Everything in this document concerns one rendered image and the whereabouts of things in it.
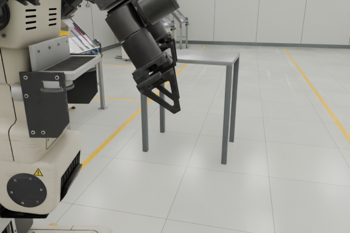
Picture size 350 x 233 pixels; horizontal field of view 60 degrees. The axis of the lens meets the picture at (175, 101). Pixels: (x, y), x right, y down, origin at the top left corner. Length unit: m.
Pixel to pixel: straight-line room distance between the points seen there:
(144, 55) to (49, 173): 0.45
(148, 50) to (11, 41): 0.32
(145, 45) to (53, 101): 0.29
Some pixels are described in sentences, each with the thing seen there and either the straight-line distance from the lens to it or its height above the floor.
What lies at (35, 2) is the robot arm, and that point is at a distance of 0.64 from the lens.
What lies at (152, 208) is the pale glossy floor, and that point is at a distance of 1.95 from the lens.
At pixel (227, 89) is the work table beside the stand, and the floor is 0.60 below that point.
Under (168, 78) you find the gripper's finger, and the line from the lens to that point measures 0.50.
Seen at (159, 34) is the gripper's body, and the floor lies 1.10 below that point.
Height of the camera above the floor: 1.19
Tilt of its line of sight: 18 degrees down
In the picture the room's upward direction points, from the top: straight up
